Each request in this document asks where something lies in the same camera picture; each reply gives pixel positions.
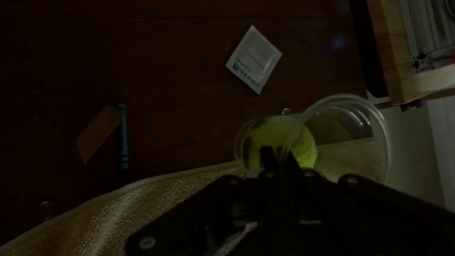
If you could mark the white paper sachet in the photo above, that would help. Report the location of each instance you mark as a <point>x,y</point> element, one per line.
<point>253,58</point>

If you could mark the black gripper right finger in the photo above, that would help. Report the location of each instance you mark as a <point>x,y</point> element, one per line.
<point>287,165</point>

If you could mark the green tennis ball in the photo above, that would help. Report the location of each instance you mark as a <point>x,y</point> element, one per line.
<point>275,135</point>

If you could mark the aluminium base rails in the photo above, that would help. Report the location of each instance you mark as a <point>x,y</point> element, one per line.
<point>434,28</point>

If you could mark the beige towel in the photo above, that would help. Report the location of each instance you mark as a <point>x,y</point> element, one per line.
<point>118,213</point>

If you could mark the small silver metal knob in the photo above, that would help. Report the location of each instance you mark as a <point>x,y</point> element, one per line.
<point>285,111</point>

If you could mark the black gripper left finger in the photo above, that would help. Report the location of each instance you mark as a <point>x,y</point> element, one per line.
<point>268,160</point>

